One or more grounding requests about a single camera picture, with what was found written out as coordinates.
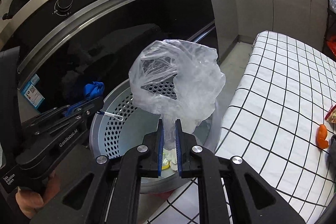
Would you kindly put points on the left hand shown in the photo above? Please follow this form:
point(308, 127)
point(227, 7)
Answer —
point(30, 202)

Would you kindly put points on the red snack wrapper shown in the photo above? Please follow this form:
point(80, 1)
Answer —
point(331, 115)

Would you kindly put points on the blue rubber glove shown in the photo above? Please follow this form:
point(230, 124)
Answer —
point(93, 90)

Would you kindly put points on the black built-in oven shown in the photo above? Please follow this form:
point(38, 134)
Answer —
point(69, 43)

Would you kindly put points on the red plastic bag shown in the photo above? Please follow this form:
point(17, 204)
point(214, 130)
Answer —
point(331, 44)

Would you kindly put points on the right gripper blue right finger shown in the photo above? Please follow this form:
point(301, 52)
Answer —
point(178, 130)

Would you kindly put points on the grey kitchen cabinets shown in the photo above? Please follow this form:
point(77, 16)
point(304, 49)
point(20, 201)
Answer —
point(304, 20)

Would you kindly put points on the clear plastic bag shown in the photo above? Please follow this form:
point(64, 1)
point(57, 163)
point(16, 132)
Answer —
point(176, 79)

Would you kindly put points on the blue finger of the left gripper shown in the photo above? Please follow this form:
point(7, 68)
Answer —
point(96, 104)
point(76, 109)

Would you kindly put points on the blue energy label sticker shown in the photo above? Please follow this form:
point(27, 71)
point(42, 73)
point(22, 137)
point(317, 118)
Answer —
point(31, 93)

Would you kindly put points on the grey perforated trash basket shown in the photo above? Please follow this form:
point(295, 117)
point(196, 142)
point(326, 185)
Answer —
point(112, 138)

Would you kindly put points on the clear bag on shelf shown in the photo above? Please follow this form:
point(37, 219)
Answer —
point(332, 5)

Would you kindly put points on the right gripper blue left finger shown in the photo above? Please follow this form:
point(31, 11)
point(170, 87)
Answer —
point(160, 144)

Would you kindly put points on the orange peel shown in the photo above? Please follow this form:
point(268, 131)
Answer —
point(320, 137)

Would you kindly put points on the white black checkered tablecloth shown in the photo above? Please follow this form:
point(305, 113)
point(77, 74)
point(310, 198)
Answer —
point(283, 96)

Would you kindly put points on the white paper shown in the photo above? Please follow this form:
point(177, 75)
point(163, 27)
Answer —
point(169, 159)

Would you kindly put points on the dark grey rag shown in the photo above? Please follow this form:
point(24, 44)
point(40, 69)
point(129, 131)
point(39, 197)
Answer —
point(332, 151)

